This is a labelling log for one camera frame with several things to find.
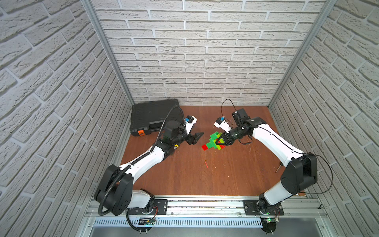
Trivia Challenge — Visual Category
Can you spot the small red lego brick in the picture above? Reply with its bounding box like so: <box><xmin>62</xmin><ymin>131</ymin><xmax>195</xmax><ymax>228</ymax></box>
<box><xmin>201</xmin><ymin>144</ymin><xmax>208</xmax><ymax>151</ymax></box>

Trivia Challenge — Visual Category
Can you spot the green 2x4 lego brick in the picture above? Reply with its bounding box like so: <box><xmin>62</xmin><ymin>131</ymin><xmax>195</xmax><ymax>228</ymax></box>
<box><xmin>209</xmin><ymin>133</ymin><xmax>219</xmax><ymax>143</ymax></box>

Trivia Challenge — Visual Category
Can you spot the black plastic tool case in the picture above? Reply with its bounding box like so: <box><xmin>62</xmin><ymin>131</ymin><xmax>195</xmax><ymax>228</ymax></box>
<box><xmin>130</xmin><ymin>99</ymin><xmax>179</xmax><ymax>137</ymax></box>

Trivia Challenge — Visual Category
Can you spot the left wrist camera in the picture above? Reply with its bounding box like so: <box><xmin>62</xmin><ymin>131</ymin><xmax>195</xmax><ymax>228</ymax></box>
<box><xmin>184</xmin><ymin>115</ymin><xmax>197</xmax><ymax>134</ymax></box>

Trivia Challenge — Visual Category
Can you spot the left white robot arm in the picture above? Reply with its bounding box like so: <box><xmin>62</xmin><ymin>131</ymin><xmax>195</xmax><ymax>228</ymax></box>
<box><xmin>94</xmin><ymin>116</ymin><xmax>204</xmax><ymax>216</ymax></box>

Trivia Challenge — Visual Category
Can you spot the small dark green lego brick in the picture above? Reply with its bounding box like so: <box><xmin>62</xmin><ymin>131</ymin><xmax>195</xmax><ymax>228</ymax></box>
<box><xmin>206</xmin><ymin>141</ymin><xmax>217</xmax><ymax>149</ymax></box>

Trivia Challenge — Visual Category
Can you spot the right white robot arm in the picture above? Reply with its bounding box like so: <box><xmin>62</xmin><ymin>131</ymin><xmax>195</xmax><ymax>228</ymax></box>
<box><xmin>214</xmin><ymin>109</ymin><xmax>317</xmax><ymax>211</ymax></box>

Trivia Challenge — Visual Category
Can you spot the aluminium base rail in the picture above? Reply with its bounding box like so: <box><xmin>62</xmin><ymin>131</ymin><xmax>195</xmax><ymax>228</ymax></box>
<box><xmin>85</xmin><ymin>195</ymin><xmax>328</xmax><ymax>232</ymax></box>

